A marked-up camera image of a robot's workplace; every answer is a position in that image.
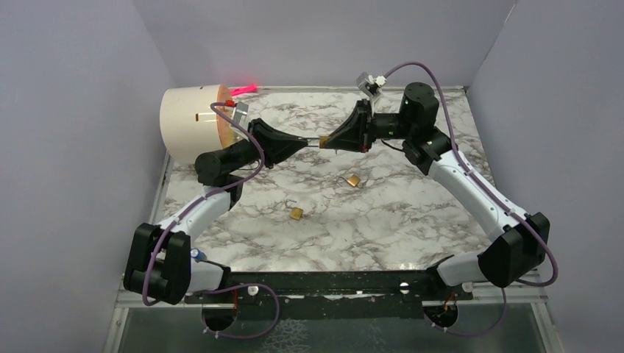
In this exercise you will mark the pink marker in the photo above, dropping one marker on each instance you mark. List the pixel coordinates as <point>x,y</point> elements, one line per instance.
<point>244,90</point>

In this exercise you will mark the cream cylindrical container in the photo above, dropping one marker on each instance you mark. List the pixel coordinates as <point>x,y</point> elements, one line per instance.
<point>188,125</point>

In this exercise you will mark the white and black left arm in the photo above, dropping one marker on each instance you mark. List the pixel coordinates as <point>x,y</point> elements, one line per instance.
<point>163,266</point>

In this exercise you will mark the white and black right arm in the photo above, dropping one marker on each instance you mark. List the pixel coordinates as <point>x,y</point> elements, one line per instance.
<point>517,237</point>

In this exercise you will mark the brass padlock long shackle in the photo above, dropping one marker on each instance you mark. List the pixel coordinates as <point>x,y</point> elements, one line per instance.
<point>317,142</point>

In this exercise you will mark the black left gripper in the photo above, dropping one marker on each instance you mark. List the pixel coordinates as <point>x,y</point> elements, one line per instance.
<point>277,145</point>

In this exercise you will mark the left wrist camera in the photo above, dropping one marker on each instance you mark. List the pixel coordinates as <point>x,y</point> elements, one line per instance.
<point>240,114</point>

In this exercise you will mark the brass padlock with key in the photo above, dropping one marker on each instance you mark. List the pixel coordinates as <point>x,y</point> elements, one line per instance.
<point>353,180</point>

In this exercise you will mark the small brass padlock centre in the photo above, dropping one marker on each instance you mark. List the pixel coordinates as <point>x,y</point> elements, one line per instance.
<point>295,212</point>

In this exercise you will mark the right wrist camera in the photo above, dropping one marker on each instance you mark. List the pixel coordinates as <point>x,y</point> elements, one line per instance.
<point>370,85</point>

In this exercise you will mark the aluminium frame rail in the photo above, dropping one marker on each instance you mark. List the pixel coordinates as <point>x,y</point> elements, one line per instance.
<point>519,293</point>

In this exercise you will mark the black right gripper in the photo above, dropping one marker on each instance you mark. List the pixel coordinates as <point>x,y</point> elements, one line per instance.
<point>356,133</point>

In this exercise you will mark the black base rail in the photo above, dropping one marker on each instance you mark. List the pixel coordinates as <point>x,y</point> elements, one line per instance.
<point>318,295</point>

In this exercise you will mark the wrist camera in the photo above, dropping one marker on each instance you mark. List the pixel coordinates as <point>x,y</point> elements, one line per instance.
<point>370,85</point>
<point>240,114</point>

